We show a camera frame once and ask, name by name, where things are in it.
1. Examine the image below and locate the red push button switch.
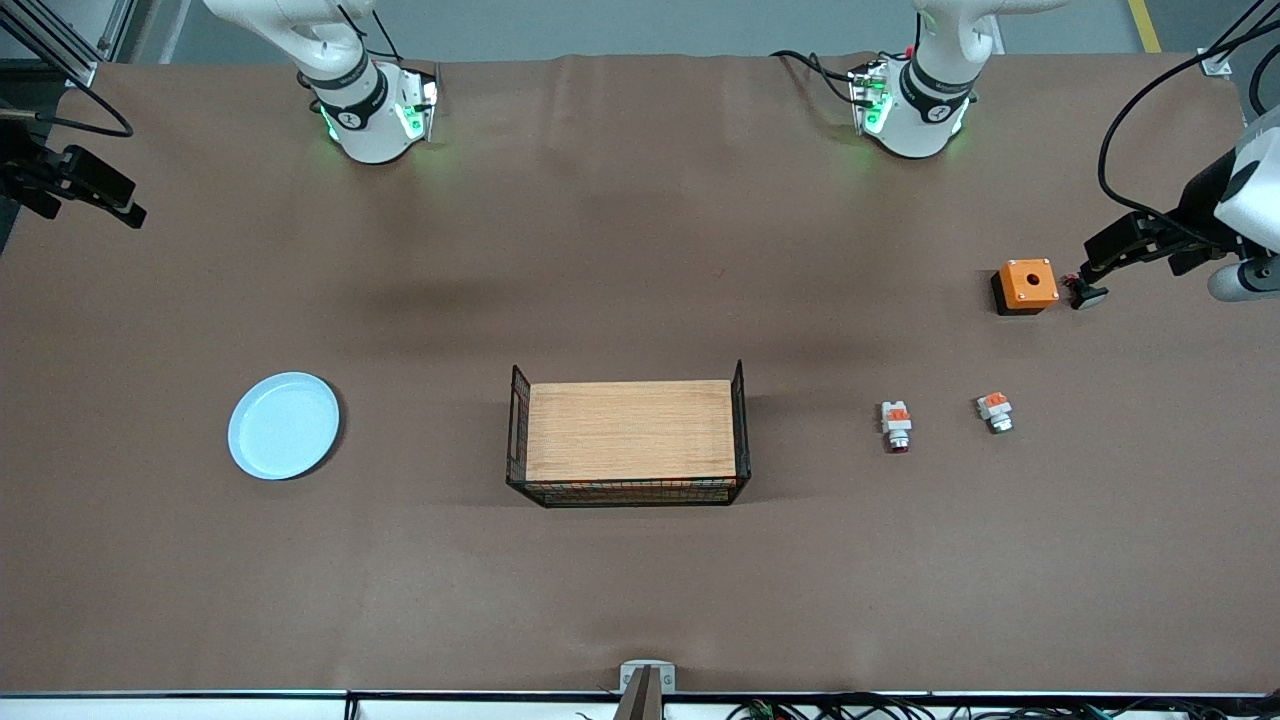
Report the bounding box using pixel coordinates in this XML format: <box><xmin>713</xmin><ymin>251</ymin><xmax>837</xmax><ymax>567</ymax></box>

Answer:
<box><xmin>880</xmin><ymin>400</ymin><xmax>914</xmax><ymax>456</ymax></box>

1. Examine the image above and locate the light blue round plate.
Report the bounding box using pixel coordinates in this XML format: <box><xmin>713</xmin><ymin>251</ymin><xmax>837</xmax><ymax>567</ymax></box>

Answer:
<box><xmin>227</xmin><ymin>371</ymin><xmax>342</xmax><ymax>482</ymax></box>

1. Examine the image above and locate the small black knob part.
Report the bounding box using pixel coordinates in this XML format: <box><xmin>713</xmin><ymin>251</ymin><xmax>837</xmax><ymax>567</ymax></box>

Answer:
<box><xmin>1062</xmin><ymin>272</ymin><xmax>1111</xmax><ymax>311</ymax></box>

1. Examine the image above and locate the brown table cover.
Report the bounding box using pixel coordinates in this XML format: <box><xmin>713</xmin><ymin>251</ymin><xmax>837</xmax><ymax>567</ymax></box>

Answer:
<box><xmin>0</xmin><ymin>52</ymin><xmax>1280</xmax><ymax>696</ymax></box>

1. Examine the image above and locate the wooden board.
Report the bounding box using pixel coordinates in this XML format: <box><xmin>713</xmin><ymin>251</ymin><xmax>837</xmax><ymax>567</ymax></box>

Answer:
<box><xmin>527</xmin><ymin>380</ymin><xmax>738</xmax><ymax>483</ymax></box>

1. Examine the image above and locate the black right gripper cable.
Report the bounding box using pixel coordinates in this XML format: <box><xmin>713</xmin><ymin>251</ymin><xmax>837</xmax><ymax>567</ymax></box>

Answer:
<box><xmin>0</xmin><ymin>75</ymin><xmax>134</xmax><ymax>138</ymax></box>

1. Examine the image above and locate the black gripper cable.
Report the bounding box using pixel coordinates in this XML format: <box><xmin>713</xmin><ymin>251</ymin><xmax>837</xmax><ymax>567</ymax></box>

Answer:
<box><xmin>1098</xmin><ymin>20</ymin><xmax>1280</xmax><ymax>251</ymax></box>
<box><xmin>0</xmin><ymin>75</ymin><xmax>134</xmax><ymax>138</ymax></box>

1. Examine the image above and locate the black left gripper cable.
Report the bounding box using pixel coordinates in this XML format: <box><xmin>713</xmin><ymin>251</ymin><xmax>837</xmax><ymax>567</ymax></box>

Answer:
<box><xmin>1098</xmin><ymin>20</ymin><xmax>1280</xmax><ymax>251</ymax></box>

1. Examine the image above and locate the aluminium frame post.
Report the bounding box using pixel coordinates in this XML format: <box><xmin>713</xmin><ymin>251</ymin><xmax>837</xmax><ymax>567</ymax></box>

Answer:
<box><xmin>1200</xmin><ymin>0</ymin><xmax>1280</xmax><ymax>76</ymax></box>
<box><xmin>0</xmin><ymin>0</ymin><xmax>136</xmax><ymax>91</ymax></box>

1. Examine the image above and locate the orange button enclosure box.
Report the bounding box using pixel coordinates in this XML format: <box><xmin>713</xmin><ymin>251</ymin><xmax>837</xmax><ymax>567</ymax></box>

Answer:
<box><xmin>990</xmin><ymin>258</ymin><xmax>1061</xmax><ymax>317</ymax></box>

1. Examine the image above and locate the black arm base cable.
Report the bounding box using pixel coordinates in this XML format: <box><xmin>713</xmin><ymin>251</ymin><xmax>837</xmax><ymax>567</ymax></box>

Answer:
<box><xmin>770</xmin><ymin>48</ymin><xmax>863</xmax><ymax>106</ymax></box>

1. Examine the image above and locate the black cable bundle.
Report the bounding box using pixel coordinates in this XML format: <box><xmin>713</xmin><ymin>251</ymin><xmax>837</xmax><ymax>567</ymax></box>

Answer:
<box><xmin>725</xmin><ymin>693</ymin><xmax>1280</xmax><ymax>720</ymax></box>

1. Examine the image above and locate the black wire mesh basket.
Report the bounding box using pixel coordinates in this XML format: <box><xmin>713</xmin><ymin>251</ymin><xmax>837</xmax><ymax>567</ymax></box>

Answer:
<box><xmin>505</xmin><ymin>360</ymin><xmax>752</xmax><ymax>509</ymax></box>

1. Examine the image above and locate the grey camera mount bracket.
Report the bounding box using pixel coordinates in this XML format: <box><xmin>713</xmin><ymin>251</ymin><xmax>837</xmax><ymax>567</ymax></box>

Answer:
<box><xmin>618</xmin><ymin>660</ymin><xmax>677</xmax><ymax>720</ymax></box>

